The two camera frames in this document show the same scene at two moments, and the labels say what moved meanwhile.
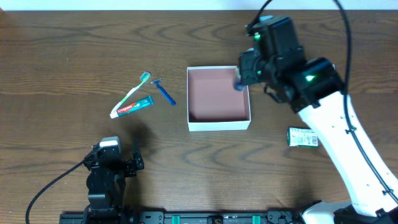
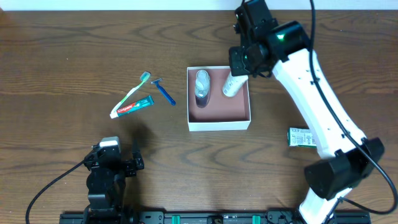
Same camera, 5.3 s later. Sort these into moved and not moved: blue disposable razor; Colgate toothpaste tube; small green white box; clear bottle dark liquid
Moved: clear bottle dark liquid
Not moved: small green white box; Colgate toothpaste tube; blue disposable razor
